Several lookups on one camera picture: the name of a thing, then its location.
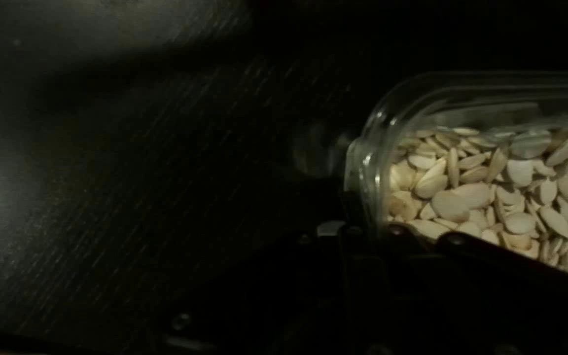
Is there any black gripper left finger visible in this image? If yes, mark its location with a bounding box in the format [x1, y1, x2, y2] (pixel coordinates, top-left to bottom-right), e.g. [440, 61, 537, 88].
[332, 219, 399, 355]

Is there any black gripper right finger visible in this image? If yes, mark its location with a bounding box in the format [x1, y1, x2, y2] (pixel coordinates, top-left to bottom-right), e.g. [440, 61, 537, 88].
[429, 228, 568, 355]

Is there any clear rectangular container with seeds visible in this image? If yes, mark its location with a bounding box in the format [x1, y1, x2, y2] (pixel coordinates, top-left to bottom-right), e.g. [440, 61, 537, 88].
[342, 69, 568, 286]

